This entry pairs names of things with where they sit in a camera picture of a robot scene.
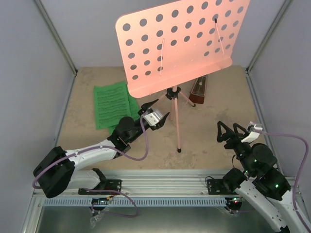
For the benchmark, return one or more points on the grey slotted cable duct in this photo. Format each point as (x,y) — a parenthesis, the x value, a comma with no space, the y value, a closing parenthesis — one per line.
(139,202)

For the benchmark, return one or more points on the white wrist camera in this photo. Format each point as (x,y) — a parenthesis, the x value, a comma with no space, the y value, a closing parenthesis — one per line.
(251,132)
(152,117)

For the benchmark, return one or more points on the left aluminium corner post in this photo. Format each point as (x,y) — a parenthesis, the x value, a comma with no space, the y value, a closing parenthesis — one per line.
(42,10)

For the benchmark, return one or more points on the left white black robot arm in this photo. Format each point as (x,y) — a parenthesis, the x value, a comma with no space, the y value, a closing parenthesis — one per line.
(60,170)

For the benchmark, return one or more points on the pink tripod music stand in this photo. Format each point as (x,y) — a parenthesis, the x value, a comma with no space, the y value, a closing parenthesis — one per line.
(164,46)

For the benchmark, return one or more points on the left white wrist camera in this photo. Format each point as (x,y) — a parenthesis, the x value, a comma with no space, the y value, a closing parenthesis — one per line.
(152,117)

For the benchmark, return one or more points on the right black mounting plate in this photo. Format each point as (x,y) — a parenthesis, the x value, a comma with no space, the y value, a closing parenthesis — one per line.
(216,187)

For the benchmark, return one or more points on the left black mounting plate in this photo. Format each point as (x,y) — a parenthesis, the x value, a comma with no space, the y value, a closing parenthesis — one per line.
(110,187)

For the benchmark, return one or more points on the black mounting plate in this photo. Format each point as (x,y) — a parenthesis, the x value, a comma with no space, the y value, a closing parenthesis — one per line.
(216,187)
(110,187)

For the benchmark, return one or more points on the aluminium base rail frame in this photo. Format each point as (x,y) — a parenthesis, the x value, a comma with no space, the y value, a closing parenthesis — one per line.
(148,183)

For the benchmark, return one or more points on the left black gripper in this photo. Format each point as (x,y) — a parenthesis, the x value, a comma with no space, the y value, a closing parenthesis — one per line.
(144,108)

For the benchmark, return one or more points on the clear plastic bag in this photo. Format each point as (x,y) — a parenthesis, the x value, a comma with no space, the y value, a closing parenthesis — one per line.
(96,218)

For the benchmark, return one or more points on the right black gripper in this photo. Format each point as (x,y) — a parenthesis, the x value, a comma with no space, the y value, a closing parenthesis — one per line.
(229,134)

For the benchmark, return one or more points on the aluminium corner post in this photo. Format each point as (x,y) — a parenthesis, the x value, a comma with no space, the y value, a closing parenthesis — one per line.
(42,10)
(271,30)

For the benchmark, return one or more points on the brown wooden metronome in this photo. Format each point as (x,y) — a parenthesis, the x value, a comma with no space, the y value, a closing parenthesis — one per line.
(196,98)

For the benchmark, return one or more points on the clear plastic metronome cover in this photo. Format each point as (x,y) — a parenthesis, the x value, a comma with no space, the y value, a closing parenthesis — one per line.
(200,86)

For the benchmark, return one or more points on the green sheet music page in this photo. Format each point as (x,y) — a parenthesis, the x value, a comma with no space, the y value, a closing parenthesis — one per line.
(133,106)
(110,104)

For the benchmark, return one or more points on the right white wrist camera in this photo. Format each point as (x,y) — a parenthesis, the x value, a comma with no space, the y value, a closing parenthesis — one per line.
(251,132)

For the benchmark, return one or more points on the right aluminium corner post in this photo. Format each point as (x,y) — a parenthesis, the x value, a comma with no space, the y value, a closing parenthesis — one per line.
(271,30)

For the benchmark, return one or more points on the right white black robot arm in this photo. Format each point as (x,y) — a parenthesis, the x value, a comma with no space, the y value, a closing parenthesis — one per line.
(260,183)

